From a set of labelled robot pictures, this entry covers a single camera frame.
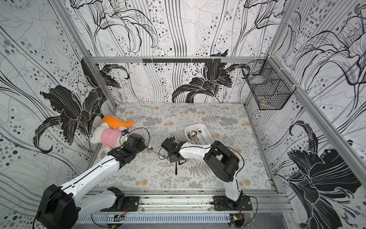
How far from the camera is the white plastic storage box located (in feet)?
3.16

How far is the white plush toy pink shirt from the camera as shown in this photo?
91 cm

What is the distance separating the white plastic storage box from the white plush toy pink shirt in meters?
0.43
